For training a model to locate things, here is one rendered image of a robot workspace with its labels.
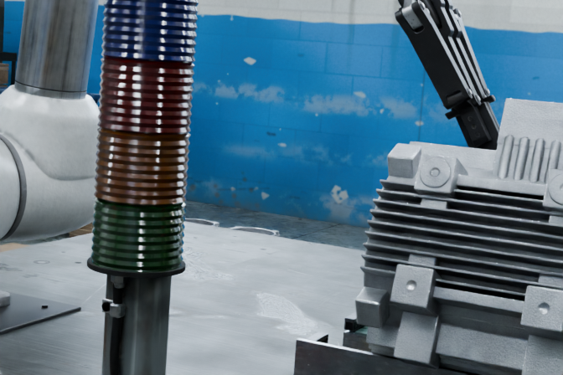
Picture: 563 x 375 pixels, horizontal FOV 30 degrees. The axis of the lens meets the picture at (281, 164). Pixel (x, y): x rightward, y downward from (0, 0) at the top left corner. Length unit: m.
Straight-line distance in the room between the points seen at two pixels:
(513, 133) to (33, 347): 0.67
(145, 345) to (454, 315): 0.26
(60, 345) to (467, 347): 0.62
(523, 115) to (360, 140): 6.09
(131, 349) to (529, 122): 0.37
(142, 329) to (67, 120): 0.80
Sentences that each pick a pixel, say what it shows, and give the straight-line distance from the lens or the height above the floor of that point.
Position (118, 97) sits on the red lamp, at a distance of 0.66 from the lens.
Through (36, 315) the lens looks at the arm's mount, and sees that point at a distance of 1.43.
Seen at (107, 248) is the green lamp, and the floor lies 1.05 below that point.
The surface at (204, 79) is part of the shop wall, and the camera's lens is 7.49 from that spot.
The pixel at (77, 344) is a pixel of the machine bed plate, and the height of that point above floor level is 0.80.
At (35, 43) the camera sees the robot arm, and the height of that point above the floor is 1.16.
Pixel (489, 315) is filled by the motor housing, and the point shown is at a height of 0.99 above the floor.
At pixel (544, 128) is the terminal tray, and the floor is 1.13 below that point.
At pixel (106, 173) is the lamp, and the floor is 1.09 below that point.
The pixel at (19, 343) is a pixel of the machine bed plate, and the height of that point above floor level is 0.80.
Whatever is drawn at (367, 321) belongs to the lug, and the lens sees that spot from 0.85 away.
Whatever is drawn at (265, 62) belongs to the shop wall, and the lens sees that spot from 7.25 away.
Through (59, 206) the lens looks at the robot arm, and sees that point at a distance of 1.48.
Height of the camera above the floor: 1.18
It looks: 7 degrees down
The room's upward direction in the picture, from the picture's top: 4 degrees clockwise
